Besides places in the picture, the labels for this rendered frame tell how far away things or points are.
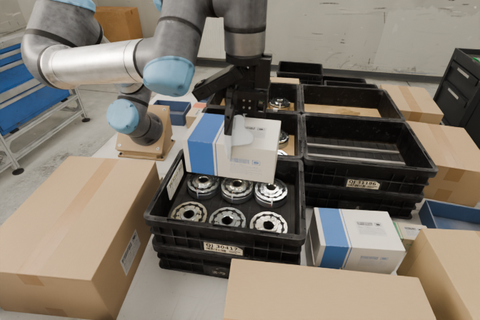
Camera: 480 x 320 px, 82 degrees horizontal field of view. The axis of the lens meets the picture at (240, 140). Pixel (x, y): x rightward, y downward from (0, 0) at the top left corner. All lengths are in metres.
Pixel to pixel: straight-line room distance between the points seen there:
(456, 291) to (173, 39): 0.73
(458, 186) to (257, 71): 0.92
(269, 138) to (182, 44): 0.26
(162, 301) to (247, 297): 0.31
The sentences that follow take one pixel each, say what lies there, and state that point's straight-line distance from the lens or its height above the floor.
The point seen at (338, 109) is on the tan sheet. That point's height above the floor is 0.83.
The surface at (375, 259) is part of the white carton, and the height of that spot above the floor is 0.84.
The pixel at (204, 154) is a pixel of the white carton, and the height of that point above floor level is 1.11.
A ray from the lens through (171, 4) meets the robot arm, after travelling 0.50.
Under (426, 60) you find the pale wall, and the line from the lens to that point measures 4.41.
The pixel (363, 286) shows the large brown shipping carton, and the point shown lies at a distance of 0.69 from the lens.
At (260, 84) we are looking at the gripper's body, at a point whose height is 1.26.
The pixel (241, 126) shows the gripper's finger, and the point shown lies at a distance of 0.55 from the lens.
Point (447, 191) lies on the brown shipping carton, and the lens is 1.26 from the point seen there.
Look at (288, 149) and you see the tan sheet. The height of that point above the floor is 0.83.
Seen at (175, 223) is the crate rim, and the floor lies 0.93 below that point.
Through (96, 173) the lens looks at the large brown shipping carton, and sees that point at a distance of 0.97.
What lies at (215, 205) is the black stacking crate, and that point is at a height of 0.83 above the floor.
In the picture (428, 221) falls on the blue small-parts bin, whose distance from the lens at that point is 1.12.
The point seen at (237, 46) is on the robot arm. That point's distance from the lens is 0.50.
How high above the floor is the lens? 1.47
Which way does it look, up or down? 35 degrees down
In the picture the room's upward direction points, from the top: straight up
